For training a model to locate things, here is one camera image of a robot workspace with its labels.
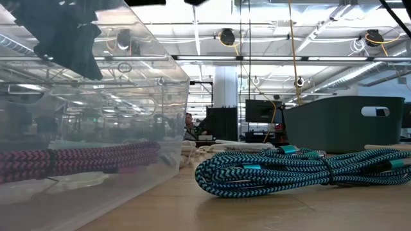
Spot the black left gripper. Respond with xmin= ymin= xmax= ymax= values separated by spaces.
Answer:
xmin=14 ymin=0 xmax=104 ymax=81

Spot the clear plastic box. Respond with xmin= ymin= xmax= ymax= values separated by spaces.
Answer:
xmin=0 ymin=0 xmax=190 ymax=231

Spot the maroon braided cable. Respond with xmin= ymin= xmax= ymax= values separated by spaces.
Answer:
xmin=0 ymin=141 xmax=161 ymax=185

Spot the white cable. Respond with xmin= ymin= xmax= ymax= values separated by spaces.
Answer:
xmin=198 ymin=139 xmax=275 ymax=152

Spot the grey braided cable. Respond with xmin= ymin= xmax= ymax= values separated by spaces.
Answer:
xmin=224 ymin=146 xmax=277 ymax=154

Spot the teal braided cable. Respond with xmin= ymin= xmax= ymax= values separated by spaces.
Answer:
xmin=256 ymin=144 xmax=327 ymax=160
xmin=195 ymin=148 xmax=411 ymax=198

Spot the person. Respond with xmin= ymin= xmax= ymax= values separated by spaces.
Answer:
xmin=184 ymin=112 xmax=209 ymax=142

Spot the white building column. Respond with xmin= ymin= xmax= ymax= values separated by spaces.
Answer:
xmin=213 ymin=65 xmax=239 ymax=108

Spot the black cabinet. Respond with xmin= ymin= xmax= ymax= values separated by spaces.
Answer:
xmin=205 ymin=107 xmax=239 ymax=142

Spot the dark room monitor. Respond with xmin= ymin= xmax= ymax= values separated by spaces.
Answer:
xmin=245 ymin=99 xmax=284 ymax=124

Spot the teal plastic bin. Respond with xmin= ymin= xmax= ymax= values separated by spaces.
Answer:
xmin=283 ymin=96 xmax=406 ymax=154

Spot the long overhead light bar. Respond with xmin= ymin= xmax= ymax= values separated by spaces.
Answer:
xmin=0 ymin=55 xmax=411 ymax=63

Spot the thin black diagonal bar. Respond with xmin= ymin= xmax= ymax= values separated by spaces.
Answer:
xmin=378 ymin=0 xmax=411 ymax=39

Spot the black station frame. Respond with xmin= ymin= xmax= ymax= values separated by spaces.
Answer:
xmin=188 ymin=80 xmax=214 ymax=142

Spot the black ceiling cable reel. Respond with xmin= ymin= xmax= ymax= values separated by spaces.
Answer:
xmin=219 ymin=28 xmax=237 ymax=46
xmin=365 ymin=29 xmax=385 ymax=47

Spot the black hanging cable with coil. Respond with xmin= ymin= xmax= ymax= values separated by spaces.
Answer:
xmin=247 ymin=0 xmax=252 ymax=135

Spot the yellow room cable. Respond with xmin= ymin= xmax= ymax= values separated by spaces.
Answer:
xmin=256 ymin=89 xmax=277 ymax=144

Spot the yellow hanging cable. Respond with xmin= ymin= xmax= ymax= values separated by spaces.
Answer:
xmin=287 ymin=0 xmax=304 ymax=107

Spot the silver ventilation duct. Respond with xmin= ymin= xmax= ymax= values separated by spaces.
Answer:
xmin=313 ymin=47 xmax=411 ymax=94

